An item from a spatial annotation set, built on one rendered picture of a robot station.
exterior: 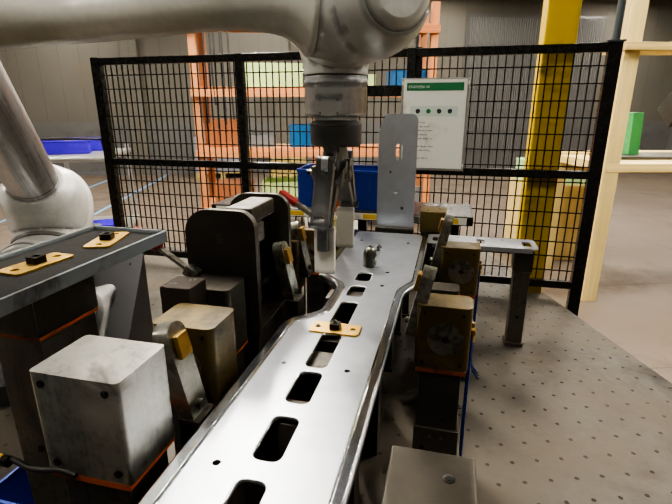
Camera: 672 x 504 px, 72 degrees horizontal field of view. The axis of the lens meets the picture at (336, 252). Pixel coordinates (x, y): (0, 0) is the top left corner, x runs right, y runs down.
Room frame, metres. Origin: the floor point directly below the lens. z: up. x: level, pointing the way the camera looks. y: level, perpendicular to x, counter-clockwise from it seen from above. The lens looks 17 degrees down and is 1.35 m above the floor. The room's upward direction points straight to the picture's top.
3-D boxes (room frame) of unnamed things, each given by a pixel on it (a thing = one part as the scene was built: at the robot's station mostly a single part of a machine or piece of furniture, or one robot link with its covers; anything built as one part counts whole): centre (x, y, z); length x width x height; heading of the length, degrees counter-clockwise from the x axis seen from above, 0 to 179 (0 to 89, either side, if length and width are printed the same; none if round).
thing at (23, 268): (0.56, 0.38, 1.17); 0.08 x 0.04 x 0.01; 162
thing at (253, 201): (0.84, 0.18, 0.95); 0.18 x 0.13 x 0.49; 166
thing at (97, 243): (0.68, 0.35, 1.17); 0.08 x 0.04 x 0.01; 3
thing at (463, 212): (1.62, -0.02, 1.02); 0.90 x 0.22 x 0.03; 76
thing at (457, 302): (0.71, -0.20, 0.87); 0.12 x 0.07 x 0.35; 76
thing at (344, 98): (0.70, 0.00, 1.37); 0.09 x 0.09 x 0.06
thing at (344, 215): (0.77, -0.02, 1.16); 0.03 x 0.01 x 0.07; 76
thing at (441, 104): (1.66, -0.34, 1.30); 0.23 x 0.02 x 0.31; 76
